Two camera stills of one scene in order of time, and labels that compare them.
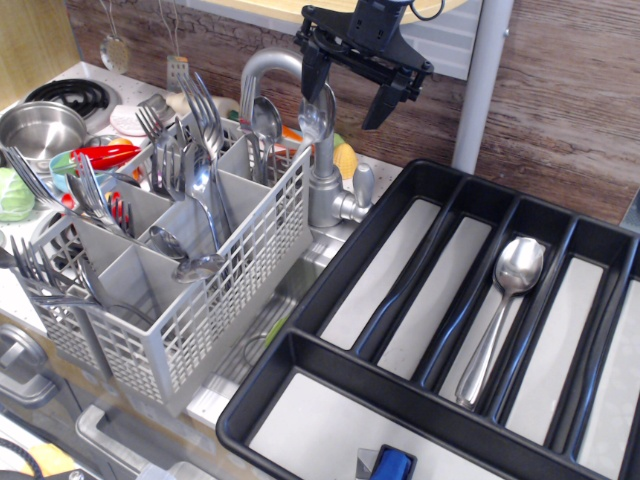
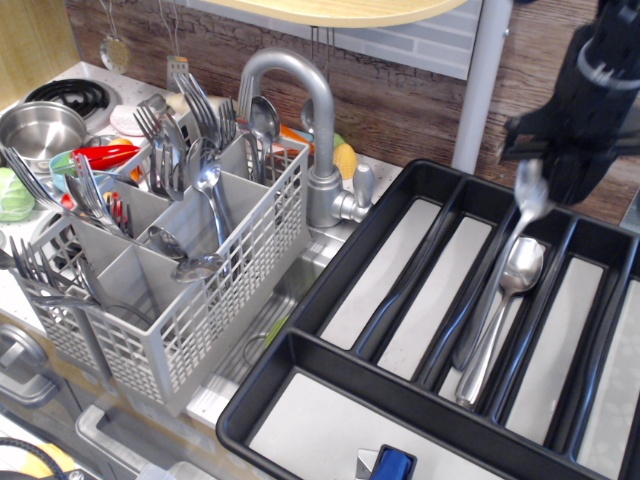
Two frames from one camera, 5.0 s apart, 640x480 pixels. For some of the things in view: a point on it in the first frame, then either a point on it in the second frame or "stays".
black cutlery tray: x=380 y=356 stays
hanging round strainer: x=114 y=50 stays
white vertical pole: x=496 y=18 stays
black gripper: x=370 y=36 → x=575 y=138
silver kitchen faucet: x=331 y=200 stays
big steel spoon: x=316 y=118 → x=534 y=194
